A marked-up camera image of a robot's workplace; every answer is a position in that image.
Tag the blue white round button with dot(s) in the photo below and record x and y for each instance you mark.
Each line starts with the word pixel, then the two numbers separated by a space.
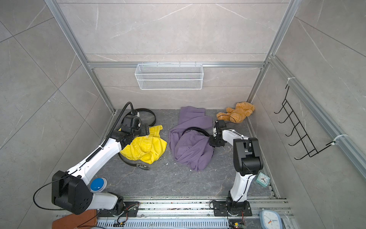
pixel 98 185

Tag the small green alarm clock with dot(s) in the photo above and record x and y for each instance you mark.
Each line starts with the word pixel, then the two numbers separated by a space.
pixel 263 179

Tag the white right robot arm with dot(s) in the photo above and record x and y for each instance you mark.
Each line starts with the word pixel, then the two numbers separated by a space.
pixel 247 160

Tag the brown leather object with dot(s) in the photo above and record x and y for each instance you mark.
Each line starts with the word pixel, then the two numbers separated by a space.
pixel 86 220

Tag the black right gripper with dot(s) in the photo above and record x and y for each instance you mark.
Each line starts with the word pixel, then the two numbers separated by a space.
pixel 212 142

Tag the yellow trousers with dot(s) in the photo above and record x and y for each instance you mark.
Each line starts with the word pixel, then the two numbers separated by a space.
pixel 146 148

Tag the black wire hook rack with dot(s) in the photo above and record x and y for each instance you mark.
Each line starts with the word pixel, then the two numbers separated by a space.
pixel 299 130

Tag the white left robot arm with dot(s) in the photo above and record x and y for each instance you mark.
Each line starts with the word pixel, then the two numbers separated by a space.
pixel 69 189

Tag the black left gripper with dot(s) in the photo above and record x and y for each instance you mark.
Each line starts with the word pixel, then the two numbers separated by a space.
pixel 145 129

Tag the metal base rail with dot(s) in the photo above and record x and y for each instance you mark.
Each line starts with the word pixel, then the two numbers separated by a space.
pixel 195 213

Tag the white wire mesh basket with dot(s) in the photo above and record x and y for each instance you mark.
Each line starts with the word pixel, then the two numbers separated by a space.
pixel 170 76

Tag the purple garment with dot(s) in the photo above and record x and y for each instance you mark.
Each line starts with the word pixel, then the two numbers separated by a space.
pixel 191 149

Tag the brown teddy bear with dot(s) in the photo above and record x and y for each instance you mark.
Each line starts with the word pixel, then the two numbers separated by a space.
pixel 238 114

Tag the white analog clock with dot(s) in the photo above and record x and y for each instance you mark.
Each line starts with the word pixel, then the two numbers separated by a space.
pixel 270 220

